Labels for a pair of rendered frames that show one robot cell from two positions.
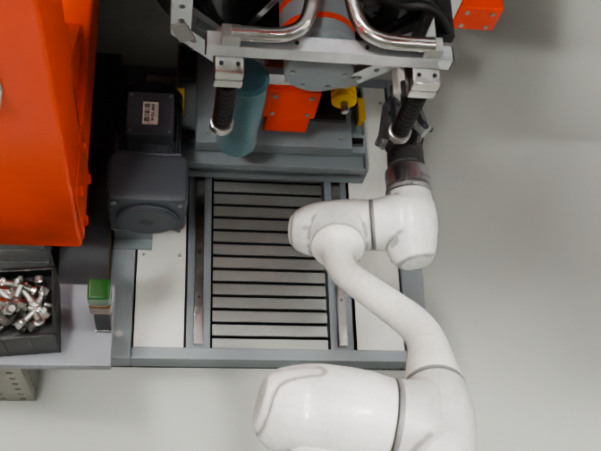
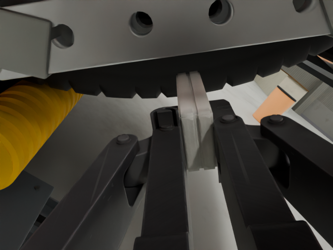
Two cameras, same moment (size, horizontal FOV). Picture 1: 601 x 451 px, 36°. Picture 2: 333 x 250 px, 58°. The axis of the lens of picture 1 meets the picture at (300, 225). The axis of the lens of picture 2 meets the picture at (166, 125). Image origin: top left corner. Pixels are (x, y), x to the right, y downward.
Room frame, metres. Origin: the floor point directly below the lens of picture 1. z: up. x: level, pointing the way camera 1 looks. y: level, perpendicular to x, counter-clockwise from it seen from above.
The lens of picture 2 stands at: (0.99, -0.10, 0.68)
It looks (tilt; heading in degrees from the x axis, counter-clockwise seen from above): 20 degrees down; 5
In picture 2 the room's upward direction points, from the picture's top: 40 degrees clockwise
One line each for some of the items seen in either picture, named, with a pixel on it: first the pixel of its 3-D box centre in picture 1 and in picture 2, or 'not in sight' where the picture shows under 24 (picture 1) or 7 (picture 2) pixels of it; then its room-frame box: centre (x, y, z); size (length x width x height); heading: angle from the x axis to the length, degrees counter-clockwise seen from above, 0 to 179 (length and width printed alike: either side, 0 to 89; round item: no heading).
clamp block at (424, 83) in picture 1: (421, 69); not in sight; (0.99, -0.11, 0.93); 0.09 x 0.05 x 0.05; 20
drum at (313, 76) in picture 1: (317, 26); not in sight; (1.06, 0.10, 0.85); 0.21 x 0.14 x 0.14; 20
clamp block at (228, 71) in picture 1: (228, 57); not in sight; (0.88, 0.21, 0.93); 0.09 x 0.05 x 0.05; 20
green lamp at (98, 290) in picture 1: (99, 292); not in sight; (0.50, 0.30, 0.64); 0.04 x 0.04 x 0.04; 20
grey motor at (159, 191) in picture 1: (150, 154); not in sight; (0.99, 0.40, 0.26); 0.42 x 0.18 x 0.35; 20
